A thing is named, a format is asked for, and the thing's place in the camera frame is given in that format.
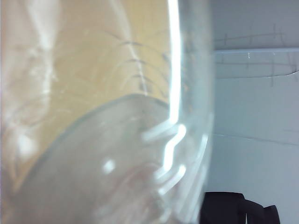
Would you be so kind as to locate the Nongfu Spring water bottle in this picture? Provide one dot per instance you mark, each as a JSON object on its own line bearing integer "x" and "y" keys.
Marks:
{"x": 105, "y": 140}

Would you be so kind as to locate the black mesh office chair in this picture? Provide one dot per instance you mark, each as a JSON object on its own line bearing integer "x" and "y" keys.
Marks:
{"x": 224, "y": 210}

